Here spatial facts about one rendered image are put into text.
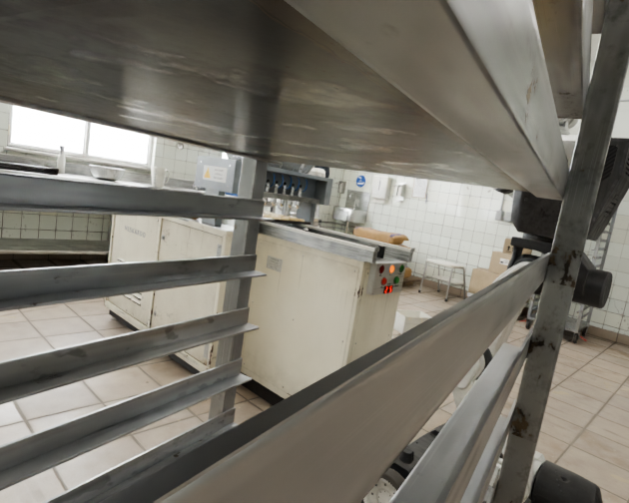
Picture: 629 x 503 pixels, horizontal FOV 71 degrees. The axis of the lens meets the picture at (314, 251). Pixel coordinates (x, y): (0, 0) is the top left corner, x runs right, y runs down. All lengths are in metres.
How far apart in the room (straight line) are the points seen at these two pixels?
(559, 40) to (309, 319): 1.81
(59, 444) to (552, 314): 0.56
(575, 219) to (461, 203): 5.81
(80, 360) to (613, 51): 0.65
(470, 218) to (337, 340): 4.52
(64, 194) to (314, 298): 1.61
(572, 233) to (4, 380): 0.59
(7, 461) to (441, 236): 6.11
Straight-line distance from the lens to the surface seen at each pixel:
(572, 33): 0.35
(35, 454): 0.60
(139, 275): 0.58
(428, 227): 6.53
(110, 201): 0.54
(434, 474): 0.28
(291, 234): 2.13
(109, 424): 0.64
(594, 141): 0.55
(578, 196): 0.55
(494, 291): 0.20
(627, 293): 5.78
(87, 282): 0.54
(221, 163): 2.26
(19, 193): 0.49
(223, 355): 0.77
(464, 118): 0.17
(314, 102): 0.19
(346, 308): 1.91
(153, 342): 0.63
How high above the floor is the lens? 1.09
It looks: 8 degrees down
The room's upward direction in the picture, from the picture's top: 9 degrees clockwise
